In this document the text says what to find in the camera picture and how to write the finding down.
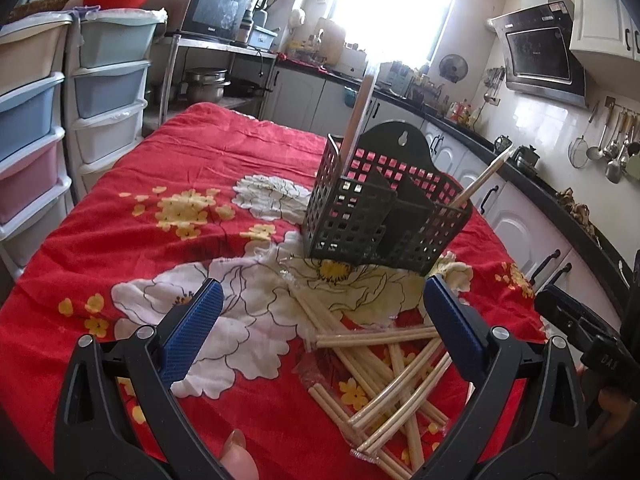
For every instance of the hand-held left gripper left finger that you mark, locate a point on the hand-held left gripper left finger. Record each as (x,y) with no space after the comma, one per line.
(192,325)

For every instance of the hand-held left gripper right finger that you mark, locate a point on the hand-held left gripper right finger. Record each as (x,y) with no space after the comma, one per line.
(452,320)

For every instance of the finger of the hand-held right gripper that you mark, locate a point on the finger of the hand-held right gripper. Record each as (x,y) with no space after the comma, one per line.
(570,317)

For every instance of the pile of chopsticks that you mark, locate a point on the pile of chopsticks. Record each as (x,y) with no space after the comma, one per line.
(380,365)

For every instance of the black perforated utensil holder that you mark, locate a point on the black perforated utensil holder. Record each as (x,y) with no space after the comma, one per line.
(390,225)

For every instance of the chopsticks pair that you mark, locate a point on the chopsticks pair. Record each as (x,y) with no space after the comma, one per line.
(359,110)
(482,175)

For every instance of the person's right hand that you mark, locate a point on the person's right hand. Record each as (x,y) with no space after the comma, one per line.
(615,407)

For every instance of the person's left hand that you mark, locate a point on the person's left hand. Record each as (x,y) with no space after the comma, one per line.
(239,457)

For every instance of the red floral blanket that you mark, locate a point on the red floral blanket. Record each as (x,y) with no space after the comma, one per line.
(150,240)

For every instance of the white lower kitchen cabinets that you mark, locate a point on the white lower kitchen cabinets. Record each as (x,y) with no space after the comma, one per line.
(520,230)

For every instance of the black kitchen countertop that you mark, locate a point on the black kitchen countertop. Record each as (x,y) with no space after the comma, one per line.
(565,195)

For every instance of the hanging mesh strainer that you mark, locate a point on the hanging mesh strainer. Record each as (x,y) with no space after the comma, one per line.
(580,152)

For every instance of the dark kettle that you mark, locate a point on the dark kettle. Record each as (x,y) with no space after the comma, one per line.
(527,156)

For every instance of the hanging steel ladles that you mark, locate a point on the hanging steel ladles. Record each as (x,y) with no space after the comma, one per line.
(617,145)

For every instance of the steel teapot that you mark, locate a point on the steel teapot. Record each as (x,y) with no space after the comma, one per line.
(503,143)

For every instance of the steel cooking pot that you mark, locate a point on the steel cooking pot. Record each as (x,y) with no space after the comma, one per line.
(205,85)

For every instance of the dark wok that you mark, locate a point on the dark wok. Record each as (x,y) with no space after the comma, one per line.
(247,88)

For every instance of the blue white drawer tower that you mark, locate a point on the blue white drawer tower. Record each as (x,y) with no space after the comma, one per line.
(110,90)

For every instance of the beige blue pink drawer tower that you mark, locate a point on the beige blue pink drawer tower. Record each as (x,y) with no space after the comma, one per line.
(30,125)

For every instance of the black range hood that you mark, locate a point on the black range hood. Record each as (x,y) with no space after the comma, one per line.
(542,55)

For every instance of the metal shelf rack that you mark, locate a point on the metal shelf rack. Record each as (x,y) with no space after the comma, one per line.
(210,49)

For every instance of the light blue dish box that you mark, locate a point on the light blue dish box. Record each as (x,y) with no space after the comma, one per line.
(261,36)

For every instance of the white upper cabinet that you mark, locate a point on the white upper cabinet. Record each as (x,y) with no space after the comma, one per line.
(607,15)

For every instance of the beige cutting board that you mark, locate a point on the beige cutting board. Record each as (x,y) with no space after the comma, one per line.
(331,40)

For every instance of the black microwave oven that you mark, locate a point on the black microwave oven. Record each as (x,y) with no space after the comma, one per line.
(212,10)

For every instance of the kitchen window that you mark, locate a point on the kitchen window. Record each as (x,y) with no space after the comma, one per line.
(395,5)

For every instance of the white round jar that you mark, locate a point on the white round jar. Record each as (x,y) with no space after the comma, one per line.
(297,17)

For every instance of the woven basket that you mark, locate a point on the woven basket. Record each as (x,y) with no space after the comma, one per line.
(40,9)

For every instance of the small black wall fan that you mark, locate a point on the small black wall fan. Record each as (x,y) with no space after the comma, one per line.
(453,67)

